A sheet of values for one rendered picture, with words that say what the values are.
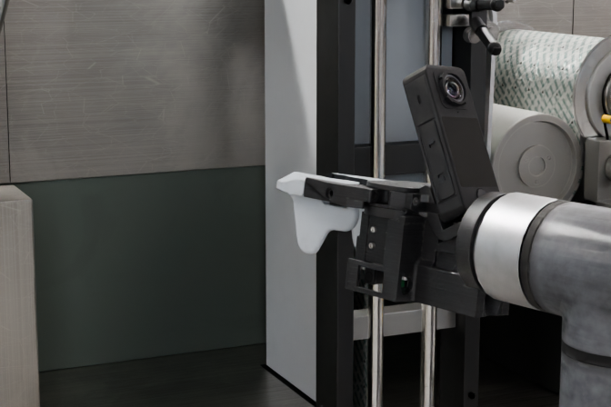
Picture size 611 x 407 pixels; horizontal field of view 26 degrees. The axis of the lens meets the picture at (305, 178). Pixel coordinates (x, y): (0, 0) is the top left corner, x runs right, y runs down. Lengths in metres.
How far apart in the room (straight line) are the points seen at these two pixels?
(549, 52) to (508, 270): 0.77
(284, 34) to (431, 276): 0.65
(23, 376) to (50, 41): 0.43
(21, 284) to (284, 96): 0.39
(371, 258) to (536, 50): 0.71
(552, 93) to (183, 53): 0.45
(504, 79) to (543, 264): 0.83
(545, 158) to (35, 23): 0.61
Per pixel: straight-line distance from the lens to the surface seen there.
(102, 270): 1.67
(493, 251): 0.88
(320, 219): 1.00
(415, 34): 1.30
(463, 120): 0.95
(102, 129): 1.64
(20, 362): 1.39
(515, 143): 1.50
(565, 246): 0.85
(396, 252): 0.94
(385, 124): 1.27
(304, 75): 1.49
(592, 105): 1.54
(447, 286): 0.93
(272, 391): 1.59
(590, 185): 1.53
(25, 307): 1.38
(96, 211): 1.65
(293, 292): 1.57
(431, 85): 0.94
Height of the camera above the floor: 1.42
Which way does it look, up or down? 10 degrees down
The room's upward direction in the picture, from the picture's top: straight up
